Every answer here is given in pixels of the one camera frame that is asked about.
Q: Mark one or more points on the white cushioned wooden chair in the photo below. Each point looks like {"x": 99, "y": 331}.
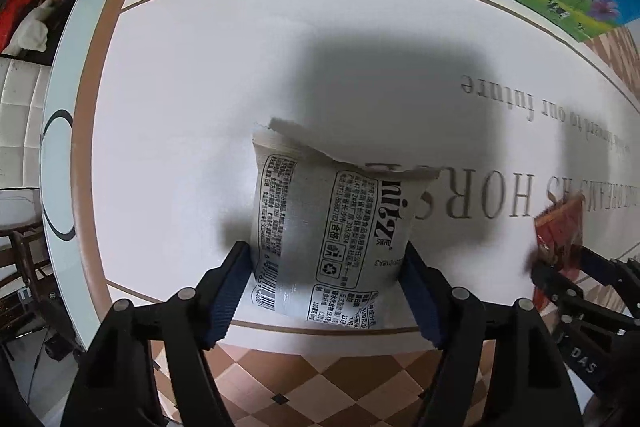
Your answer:
{"x": 20, "y": 132}

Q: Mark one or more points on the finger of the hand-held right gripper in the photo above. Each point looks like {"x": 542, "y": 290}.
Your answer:
{"x": 547, "y": 279}
{"x": 605, "y": 267}

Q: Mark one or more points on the red snack packet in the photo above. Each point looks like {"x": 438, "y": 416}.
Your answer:
{"x": 560, "y": 232}

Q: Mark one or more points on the diamond patterned table mat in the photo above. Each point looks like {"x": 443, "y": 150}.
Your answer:
{"x": 200, "y": 107}

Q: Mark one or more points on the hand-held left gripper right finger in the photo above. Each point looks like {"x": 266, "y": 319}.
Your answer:
{"x": 425, "y": 302}

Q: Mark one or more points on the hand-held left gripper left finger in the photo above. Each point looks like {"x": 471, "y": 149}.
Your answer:
{"x": 227, "y": 297}

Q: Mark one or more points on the white snack packet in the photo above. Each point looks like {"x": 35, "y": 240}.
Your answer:
{"x": 310, "y": 227}

